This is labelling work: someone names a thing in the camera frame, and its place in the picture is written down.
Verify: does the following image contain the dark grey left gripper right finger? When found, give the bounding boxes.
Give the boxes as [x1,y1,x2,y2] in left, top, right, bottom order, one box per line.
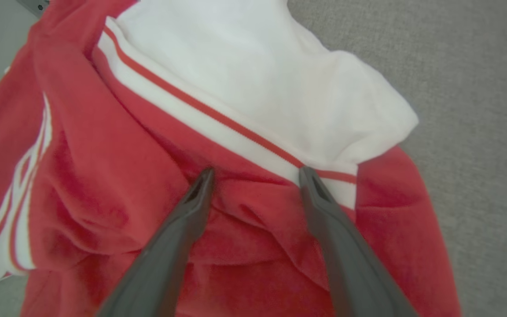
[299,166,417,317]

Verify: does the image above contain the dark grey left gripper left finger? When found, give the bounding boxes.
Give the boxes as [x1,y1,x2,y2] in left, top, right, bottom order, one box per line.
[95,167,216,317]

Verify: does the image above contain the red shirt white sleeves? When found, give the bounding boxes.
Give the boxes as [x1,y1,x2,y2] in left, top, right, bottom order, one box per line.
[0,0,462,317]

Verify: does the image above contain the grey fabric sofa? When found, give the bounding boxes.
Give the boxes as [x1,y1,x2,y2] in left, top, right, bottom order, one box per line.
[287,0,507,317]

